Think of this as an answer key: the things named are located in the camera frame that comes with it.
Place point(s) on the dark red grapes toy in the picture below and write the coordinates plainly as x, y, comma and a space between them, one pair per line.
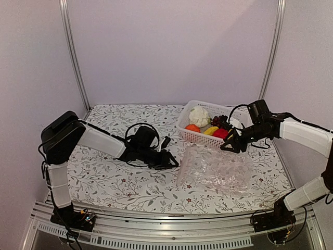
220, 121

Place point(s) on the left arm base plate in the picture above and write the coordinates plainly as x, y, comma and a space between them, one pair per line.
68, 217

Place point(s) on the front aluminium rail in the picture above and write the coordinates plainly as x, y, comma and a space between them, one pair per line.
126, 229

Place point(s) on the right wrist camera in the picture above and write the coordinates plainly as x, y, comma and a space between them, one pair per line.
231, 123

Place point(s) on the right aluminium frame post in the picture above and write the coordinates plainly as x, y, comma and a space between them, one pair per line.
281, 5

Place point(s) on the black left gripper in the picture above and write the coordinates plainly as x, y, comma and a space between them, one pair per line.
163, 162

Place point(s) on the white cauliflower toy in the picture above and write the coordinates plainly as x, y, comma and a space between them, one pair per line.
199, 116

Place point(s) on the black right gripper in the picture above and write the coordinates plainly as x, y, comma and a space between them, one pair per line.
236, 141

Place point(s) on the floral table cloth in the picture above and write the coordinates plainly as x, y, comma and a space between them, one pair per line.
95, 178

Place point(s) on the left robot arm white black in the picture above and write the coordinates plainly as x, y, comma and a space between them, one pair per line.
59, 140

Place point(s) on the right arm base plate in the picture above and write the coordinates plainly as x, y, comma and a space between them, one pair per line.
279, 217

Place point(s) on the clear zip top bag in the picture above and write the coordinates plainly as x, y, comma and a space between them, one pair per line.
213, 169

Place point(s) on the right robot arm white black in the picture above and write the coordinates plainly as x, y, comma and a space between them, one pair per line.
285, 126

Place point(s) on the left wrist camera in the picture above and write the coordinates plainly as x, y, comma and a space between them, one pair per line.
164, 143

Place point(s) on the red toy pepper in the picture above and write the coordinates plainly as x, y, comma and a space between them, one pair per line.
221, 133

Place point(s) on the left aluminium frame post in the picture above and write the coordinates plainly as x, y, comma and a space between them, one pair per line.
64, 10

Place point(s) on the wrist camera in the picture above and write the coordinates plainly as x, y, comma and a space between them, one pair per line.
164, 143
231, 123

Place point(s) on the orange toy fruit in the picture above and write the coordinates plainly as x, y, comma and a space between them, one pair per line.
193, 128

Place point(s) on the yellow banana toy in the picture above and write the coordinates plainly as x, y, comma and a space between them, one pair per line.
210, 131

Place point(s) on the white plastic basket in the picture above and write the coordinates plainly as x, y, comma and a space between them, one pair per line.
241, 114

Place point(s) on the aluminium frame post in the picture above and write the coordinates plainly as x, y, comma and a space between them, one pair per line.
64, 10
281, 5

